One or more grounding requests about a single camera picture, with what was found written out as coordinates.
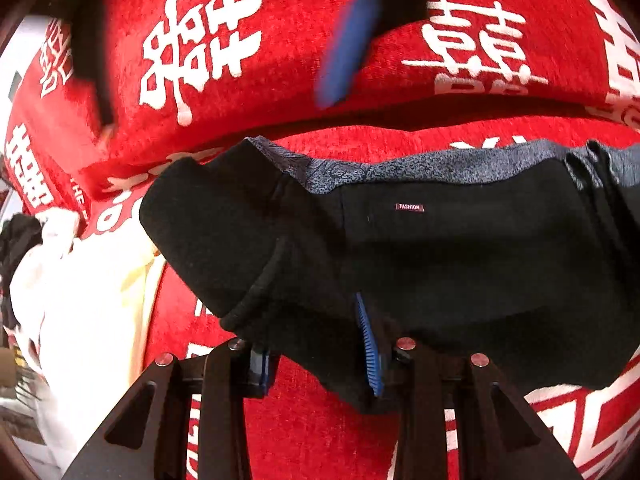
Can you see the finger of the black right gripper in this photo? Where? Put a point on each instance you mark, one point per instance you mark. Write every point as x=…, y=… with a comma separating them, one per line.
x=361, y=21
x=87, y=29

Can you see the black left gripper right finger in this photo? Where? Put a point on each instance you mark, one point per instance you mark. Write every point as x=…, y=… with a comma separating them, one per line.
x=457, y=413

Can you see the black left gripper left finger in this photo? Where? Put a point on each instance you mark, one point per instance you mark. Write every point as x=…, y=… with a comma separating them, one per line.
x=177, y=407

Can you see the black pants grey waistband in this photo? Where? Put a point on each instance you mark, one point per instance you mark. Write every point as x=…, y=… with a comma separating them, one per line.
x=529, y=254

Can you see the red sofa back cushion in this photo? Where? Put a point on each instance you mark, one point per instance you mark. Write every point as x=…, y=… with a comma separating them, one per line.
x=191, y=77

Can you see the white cream cloth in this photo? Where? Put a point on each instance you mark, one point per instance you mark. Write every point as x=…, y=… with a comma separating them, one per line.
x=83, y=310

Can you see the black garment at sofa end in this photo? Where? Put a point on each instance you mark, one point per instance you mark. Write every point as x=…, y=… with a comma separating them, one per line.
x=19, y=234

